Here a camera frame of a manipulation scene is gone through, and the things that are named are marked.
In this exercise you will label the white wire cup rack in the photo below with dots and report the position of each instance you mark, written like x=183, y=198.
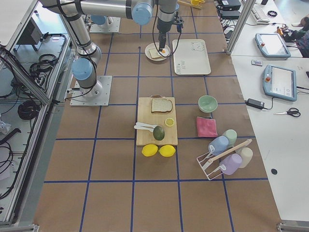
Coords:
x=210, y=163

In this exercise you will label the cream bear tray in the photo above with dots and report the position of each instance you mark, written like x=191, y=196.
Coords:
x=191, y=57

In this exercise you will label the round white plate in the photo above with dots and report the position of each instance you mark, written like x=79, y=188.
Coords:
x=156, y=46

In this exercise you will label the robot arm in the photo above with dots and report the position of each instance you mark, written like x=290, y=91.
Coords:
x=101, y=19
x=140, y=11

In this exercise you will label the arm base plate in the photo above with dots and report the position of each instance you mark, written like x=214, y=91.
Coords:
x=98, y=96
x=111, y=25

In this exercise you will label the wooden cutting board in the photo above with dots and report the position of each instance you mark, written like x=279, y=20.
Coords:
x=144, y=115

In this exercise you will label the blue cup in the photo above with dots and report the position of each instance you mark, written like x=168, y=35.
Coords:
x=218, y=145

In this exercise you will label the fried egg toy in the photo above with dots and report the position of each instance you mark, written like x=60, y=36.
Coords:
x=165, y=52

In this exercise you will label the whole lemon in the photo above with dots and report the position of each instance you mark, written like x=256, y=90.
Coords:
x=149, y=150
x=167, y=151

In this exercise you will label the teach pendant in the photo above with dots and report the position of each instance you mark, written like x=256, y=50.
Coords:
x=280, y=82
x=271, y=45

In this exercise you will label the black power adapter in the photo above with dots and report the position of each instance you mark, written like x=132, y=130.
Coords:
x=255, y=103

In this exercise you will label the green bowl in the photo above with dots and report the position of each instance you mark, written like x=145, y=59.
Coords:
x=207, y=104

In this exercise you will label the green cup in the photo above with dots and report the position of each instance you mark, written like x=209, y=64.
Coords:
x=231, y=135

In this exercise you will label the cream cup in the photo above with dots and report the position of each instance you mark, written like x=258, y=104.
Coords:
x=246, y=154

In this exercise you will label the bread slice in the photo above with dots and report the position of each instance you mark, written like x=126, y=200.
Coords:
x=160, y=105
x=154, y=54

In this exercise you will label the avocado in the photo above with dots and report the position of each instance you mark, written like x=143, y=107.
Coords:
x=159, y=133

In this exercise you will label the white plastic knife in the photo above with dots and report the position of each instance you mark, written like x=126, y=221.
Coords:
x=137, y=127

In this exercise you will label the black scissors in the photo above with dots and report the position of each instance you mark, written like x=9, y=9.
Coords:
x=294, y=112

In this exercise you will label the pink cloth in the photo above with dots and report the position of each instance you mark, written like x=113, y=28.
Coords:
x=206, y=127

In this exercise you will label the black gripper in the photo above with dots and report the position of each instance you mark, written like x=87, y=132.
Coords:
x=162, y=28

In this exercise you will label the upper teach pendant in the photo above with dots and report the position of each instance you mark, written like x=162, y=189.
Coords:
x=271, y=45

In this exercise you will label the left whole lemon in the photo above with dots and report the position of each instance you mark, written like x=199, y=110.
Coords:
x=149, y=150

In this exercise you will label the white keyboard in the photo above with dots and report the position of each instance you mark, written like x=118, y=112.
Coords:
x=259, y=15

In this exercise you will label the purple cup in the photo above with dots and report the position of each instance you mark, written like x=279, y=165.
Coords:
x=230, y=164

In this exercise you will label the white plastic fork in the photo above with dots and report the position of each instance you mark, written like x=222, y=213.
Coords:
x=145, y=125

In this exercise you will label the right whole lemon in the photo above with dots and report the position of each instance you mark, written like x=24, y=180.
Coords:
x=167, y=151

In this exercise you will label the aluminium frame post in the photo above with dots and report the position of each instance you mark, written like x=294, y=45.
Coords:
x=239, y=26

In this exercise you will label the lemon slice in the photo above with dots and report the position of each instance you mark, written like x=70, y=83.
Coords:
x=169, y=122

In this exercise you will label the lower teach pendant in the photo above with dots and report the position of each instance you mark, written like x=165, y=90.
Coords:
x=280, y=82

